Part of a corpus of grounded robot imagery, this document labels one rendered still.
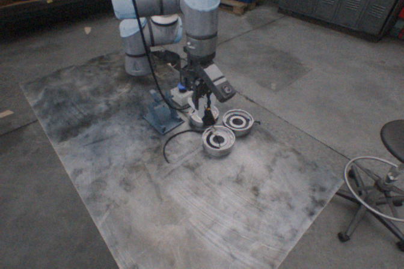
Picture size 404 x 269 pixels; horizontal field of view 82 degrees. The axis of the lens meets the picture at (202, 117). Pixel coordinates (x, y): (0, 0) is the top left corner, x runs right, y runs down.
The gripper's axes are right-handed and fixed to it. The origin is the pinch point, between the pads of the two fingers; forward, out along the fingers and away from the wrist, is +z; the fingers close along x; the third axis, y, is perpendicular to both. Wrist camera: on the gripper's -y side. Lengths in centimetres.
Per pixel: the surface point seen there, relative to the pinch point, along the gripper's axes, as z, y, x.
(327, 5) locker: 63, 98, -332
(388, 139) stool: 31, -43, -72
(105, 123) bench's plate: 13.2, 31.4, 20.9
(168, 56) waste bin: 57, 122, -71
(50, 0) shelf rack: 52, 340, -41
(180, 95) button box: 8.7, 21.5, -6.8
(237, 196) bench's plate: 12.9, -20.5, 7.1
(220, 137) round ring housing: 10.9, -3.2, -4.0
